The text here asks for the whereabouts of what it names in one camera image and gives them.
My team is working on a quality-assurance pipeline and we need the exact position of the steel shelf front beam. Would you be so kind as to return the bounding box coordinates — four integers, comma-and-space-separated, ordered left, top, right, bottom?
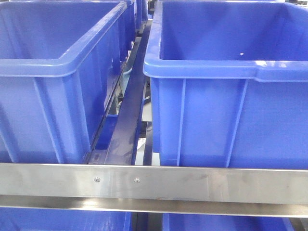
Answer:
0, 163, 308, 218

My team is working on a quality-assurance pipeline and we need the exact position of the blue plastic bin right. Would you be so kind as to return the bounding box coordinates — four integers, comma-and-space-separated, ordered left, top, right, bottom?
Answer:
144, 0, 308, 169

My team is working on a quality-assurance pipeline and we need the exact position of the blue plastic bin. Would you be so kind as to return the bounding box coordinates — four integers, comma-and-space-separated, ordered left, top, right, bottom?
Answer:
144, 0, 308, 169
0, 1, 129, 164

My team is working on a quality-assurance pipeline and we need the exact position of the lower blue bin right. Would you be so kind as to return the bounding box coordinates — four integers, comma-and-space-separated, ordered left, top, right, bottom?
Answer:
162, 214, 294, 231

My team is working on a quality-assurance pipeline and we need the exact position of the blue plastic bin left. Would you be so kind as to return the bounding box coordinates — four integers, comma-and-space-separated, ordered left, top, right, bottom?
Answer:
0, 1, 129, 164

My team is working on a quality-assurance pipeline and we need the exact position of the lower blue bin left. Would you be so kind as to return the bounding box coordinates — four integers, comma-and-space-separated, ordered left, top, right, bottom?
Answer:
0, 207, 131, 231

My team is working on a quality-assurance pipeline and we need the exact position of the steel shelf divider rail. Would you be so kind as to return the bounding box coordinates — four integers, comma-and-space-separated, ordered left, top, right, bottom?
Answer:
84, 20, 159, 166

